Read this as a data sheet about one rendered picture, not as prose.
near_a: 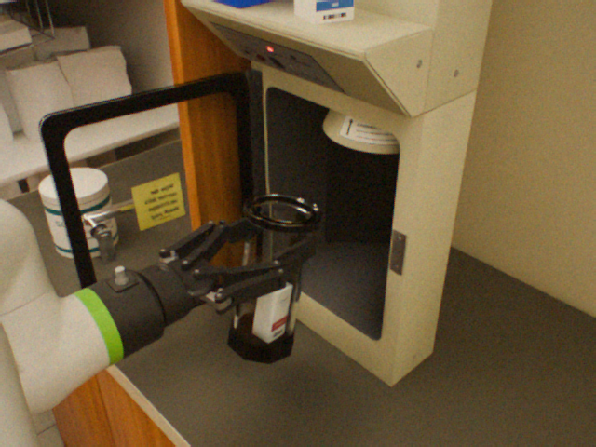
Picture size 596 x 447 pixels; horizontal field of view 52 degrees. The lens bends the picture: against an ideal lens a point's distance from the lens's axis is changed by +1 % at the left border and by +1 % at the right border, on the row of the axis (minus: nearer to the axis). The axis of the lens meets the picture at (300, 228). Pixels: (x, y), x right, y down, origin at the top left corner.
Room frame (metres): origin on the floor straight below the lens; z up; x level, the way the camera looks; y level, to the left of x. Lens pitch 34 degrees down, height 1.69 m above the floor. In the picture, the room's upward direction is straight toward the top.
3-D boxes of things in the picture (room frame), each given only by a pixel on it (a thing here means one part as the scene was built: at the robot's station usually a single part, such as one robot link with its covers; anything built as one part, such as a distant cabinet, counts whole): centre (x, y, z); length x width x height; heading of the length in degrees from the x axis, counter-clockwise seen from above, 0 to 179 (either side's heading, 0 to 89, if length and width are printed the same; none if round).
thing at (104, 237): (0.72, 0.28, 1.18); 0.02 x 0.02 x 0.06; 36
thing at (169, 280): (0.58, 0.15, 1.22); 0.09 x 0.08 x 0.07; 132
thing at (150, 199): (0.79, 0.21, 1.19); 0.30 x 0.01 x 0.40; 126
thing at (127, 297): (0.54, 0.20, 1.22); 0.09 x 0.06 x 0.12; 42
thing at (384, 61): (0.74, 0.01, 1.46); 0.32 x 0.12 x 0.10; 44
